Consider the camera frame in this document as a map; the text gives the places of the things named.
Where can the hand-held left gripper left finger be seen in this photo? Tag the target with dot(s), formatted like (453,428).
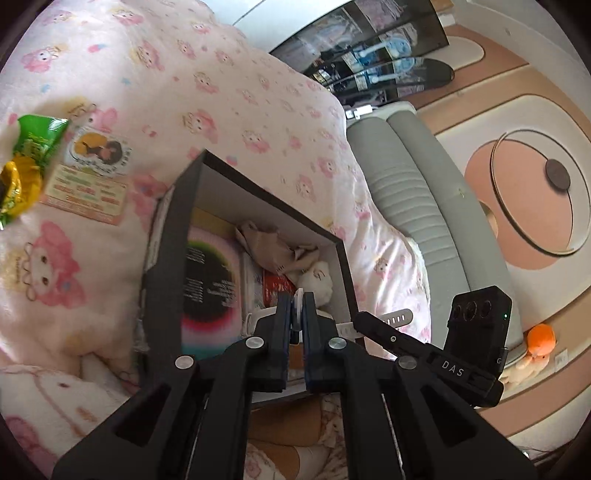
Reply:
(286,318)

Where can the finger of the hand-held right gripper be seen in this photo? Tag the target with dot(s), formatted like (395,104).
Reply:
(392,339)

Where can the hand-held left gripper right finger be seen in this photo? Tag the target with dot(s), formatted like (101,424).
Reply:
(310,318)

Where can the white smartwatch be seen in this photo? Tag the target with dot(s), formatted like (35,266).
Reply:
(397,317)

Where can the black cardboard box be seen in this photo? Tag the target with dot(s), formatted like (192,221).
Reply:
(168,240)

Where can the red and white packet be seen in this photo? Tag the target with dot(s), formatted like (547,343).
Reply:
(272,288)

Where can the orange plush toy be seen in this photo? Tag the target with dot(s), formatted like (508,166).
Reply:
(541,339)

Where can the black rainbow-edged card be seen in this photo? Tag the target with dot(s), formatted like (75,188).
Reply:
(207,286)

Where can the person's leg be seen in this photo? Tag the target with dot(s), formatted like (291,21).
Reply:
(281,429)

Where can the yellow paper sheet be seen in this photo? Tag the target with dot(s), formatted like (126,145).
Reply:
(212,218)

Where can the grey padded cushion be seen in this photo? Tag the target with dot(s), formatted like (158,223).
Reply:
(452,184)
(392,184)

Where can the white charger plug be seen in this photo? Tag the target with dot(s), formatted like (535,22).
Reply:
(360,112)

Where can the printed paper card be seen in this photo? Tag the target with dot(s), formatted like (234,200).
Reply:
(87,194)

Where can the white pink-patterned fleece cloth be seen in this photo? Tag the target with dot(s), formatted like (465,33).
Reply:
(55,401)

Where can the pink printed blanket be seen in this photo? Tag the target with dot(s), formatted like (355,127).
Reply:
(207,69)

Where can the yellow snack packet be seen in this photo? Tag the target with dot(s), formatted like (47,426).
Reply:
(21,189)

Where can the white wall socket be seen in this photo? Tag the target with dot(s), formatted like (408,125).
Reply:
(562,359)

